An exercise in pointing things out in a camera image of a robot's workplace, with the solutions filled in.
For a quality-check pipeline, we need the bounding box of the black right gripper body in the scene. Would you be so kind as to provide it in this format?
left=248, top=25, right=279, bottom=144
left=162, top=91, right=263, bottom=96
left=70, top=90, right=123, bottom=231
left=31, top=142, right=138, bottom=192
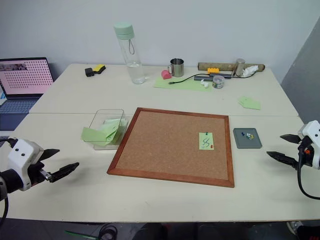
left=296, top=135, right=314, bottom=168

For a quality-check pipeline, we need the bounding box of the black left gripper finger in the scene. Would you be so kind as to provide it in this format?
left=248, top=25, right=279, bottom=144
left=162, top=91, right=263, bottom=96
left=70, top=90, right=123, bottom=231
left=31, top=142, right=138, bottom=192
left=40, top=148, right=61, bottom=161
left=48, top=162, right=81, bottom=183

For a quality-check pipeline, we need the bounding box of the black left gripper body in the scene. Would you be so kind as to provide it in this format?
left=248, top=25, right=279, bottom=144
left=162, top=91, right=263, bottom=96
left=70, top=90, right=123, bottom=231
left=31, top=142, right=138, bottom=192
left=27, top=161, right=51, bottom=187

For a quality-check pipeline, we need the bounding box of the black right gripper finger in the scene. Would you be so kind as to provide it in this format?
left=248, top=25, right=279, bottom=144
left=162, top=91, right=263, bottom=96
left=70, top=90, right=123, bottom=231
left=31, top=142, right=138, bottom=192
left=266, top=150, right=300, bottom=171
left=279, top=133, right=302, bottom=145

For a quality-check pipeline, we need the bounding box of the pale green paper note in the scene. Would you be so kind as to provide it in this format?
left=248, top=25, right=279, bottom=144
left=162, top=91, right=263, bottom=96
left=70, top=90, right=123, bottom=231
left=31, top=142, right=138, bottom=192
left=103, top=118, right=129, bottom=146

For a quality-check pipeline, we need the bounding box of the green note with scribble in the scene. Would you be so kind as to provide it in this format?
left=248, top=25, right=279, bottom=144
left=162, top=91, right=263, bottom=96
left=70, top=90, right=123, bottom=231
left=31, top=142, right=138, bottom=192
left=198, top=131, right=215, bottom=152

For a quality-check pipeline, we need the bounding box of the wood framed cork board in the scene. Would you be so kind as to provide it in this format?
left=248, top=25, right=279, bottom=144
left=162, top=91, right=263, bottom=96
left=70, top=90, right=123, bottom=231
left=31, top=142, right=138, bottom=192
left=106, top=107, right=236, bottom=189

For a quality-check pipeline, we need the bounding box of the grey square tray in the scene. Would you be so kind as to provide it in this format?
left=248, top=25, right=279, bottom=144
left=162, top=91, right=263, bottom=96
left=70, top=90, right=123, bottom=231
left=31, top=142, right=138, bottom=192
left=232, top=127, right=263, bottom=150

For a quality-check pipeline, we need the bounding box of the grey partition panel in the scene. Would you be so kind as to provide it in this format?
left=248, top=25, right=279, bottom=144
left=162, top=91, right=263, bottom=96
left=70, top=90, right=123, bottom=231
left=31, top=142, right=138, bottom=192
left=279, top=24, right=320, bottom=126

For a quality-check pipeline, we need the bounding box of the clear plastic container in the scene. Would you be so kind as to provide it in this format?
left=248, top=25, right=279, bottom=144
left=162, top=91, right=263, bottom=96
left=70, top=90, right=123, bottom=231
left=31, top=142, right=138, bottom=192
left=82, top=108, right=131, bottom=151

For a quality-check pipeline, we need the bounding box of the thin green stick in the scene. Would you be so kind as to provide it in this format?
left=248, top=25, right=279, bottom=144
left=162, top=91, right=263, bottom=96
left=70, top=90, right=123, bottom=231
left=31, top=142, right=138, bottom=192
left=64, top=230, right=101, bottom=240

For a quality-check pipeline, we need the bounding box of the dark shoe with white sole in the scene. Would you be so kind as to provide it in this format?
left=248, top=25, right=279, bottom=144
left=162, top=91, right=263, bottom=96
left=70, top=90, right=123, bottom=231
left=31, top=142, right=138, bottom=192
left=285, top=220, right=305, bottom=236

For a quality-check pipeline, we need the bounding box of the crumpled white tissue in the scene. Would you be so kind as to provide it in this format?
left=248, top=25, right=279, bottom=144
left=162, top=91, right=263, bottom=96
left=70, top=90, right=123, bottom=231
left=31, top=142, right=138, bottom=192
left=240, top=64, right=260, bottom=78

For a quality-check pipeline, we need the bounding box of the open laptop with pink screen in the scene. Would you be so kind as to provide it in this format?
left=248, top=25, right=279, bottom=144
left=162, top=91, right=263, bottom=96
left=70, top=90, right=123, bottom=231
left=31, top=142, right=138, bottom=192
left=0, top=56, right=55, bottom=132

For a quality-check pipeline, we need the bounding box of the silver metal cylinder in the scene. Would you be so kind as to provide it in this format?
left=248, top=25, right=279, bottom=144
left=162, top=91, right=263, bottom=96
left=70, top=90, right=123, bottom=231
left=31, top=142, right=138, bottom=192
left=233, top=58, right=246, bottom=77

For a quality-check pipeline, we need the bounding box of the grey usb hub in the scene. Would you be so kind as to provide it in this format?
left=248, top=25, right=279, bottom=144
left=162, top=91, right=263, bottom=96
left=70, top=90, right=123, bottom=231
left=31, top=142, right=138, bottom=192
left=193, top=75, right=216, bottom=82
left=208, top=72, right=234, bottom=80

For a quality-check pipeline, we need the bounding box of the yellow and black eraser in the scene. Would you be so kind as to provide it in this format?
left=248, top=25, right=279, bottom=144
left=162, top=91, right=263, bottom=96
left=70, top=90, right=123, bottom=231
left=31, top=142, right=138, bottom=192
left=91, top=63, right=107, bottom=75

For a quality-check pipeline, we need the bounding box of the large green paper sheet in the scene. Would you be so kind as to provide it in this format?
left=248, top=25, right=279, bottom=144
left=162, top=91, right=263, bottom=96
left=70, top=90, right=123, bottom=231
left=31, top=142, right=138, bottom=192
left=152, top=75, right=213, bottom=92

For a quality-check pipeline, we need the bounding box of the clear bottle with green lid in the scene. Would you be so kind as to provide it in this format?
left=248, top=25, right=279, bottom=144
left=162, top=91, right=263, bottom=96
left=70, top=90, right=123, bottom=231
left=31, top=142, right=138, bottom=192
left=113, top=21, right=147, bottom=85

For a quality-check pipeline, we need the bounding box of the stainless steel mug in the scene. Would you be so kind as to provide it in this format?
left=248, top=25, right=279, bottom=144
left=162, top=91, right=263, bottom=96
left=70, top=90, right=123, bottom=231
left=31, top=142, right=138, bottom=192
left=166, top=57, right=185, bottom=78

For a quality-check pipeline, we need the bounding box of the pink tape roll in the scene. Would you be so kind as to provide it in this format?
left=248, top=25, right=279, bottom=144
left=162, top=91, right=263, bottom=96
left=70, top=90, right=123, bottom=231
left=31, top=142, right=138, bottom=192
left=160, top=69, right=173, bottom=81

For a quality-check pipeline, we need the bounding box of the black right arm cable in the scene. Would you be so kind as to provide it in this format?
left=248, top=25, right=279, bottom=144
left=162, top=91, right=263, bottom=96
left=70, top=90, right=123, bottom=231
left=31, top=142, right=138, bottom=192
left=296, top=147, right=320, bottom=201

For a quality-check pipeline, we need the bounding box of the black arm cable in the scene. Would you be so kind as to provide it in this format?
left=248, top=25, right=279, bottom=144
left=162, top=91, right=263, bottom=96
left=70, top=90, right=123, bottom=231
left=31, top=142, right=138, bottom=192
left=0, top=136, right=19, bottom=227
left=296, top=147, right=320, bottom=201

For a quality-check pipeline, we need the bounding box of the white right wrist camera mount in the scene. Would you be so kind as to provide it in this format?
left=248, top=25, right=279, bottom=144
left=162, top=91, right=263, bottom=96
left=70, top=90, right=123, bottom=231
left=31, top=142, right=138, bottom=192
left=298, top=120, right=320, bottom=171

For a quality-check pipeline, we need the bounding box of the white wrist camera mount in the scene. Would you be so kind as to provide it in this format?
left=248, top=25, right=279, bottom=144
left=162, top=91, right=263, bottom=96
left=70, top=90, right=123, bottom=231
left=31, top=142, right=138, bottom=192
left=7, top=138, right=45, bottom=192
left=298, top=120, right=320, bottom=171

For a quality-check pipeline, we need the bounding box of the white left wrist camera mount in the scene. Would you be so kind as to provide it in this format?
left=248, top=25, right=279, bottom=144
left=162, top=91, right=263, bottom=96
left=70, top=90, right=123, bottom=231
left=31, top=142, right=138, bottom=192
left=7, top=138, right=45, bottom=192

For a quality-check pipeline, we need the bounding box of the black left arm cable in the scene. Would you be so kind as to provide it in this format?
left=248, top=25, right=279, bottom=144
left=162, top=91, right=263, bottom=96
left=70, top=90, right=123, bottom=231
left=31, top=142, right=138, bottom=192
left=0, top=136, right=19, bottom=227

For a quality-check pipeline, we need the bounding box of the black coiled cable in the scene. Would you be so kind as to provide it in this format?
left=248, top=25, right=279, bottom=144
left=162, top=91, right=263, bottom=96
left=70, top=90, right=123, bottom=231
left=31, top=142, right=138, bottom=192
left=98, top=222, right=119, bottom=240

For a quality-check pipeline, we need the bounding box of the black usb cable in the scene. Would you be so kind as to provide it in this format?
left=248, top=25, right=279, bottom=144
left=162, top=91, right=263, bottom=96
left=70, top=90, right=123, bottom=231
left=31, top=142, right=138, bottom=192
left=167, top=72, right=214, bottom=86

